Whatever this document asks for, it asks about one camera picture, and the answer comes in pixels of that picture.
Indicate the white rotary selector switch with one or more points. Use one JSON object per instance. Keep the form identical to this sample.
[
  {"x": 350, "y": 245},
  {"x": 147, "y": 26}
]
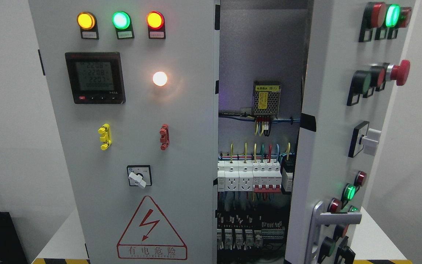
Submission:
[{"x": 139, "y": 176}]

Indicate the metal mesh power supply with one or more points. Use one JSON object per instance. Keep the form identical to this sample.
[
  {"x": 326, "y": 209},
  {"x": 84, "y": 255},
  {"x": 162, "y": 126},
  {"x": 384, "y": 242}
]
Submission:
[{"x": 266, "y": 98}]

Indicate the red indicator light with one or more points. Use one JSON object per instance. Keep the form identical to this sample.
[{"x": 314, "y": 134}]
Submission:
[{"x": 156, "y": 25}]

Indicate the red electric hazard warning sticker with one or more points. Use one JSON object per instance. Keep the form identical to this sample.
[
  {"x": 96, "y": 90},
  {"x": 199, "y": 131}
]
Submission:
[{"x": 150, "y": 235}]

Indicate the black white surge protector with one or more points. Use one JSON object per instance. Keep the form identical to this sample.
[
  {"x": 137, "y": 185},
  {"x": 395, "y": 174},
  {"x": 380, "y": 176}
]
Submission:
[{"x": 287, "y": 170}]

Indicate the red mushroom emergency stop button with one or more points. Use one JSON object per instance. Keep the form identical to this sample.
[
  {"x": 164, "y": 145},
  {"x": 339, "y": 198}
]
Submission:
[{"x": 398, "y": 73}]

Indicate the black relay terminal row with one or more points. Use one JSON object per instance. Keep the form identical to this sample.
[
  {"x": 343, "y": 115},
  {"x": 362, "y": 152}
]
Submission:
[{"x": 249, "y": 229}]

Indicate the grey cabinet door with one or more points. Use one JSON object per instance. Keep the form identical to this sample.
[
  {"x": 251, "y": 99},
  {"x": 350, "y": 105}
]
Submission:
[
  {"x": 344, "y": 85},
  {"x": 182, "y": 175}
]

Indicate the yellow indicator light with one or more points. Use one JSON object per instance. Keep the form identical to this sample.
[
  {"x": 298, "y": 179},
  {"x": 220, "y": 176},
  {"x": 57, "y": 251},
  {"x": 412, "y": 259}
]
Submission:
[{"x": 88, "y": 26}]

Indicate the red terminal post block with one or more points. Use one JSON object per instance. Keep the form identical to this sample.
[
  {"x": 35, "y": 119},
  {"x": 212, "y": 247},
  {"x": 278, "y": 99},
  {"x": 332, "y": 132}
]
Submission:
[{"x": 164, "y": 137}]

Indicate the silver door handle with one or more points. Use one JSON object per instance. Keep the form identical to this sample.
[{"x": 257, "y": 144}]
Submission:
[{"x": 316, "y": 252}]

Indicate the white socket breaker row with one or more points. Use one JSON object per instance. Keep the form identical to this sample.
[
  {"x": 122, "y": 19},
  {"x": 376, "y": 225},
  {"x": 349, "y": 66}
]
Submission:
[{"x": 240, "y": 175}]

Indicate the white glowing indicator light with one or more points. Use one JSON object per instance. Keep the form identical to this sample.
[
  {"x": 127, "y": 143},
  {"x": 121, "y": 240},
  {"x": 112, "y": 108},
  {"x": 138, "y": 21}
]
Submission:
[{"x": 160, "y": 78}]

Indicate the black digital power meter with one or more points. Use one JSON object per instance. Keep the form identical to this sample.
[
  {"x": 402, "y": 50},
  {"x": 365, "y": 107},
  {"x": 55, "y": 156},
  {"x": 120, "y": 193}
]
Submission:
[{"x": 96, "y": 77}]

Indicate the white rotary switch right door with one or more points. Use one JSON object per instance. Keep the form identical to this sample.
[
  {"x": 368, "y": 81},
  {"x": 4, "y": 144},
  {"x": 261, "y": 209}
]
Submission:
[{"x": 364, "y": 139}]

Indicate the green indicator light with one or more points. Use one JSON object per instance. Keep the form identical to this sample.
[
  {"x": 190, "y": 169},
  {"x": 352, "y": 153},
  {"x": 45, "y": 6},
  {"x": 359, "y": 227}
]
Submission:
[{"x": 123, "y": 26}]

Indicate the yellow terminal post block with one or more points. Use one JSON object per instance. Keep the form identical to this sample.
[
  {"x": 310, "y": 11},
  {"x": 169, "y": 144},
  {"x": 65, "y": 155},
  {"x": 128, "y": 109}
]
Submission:
[{"x": 105, "y": 136}]

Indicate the grey electrical cabinet body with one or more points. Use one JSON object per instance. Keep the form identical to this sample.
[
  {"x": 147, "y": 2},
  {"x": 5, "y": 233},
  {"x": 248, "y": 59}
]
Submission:
[{"x": 261, "y": 40}]

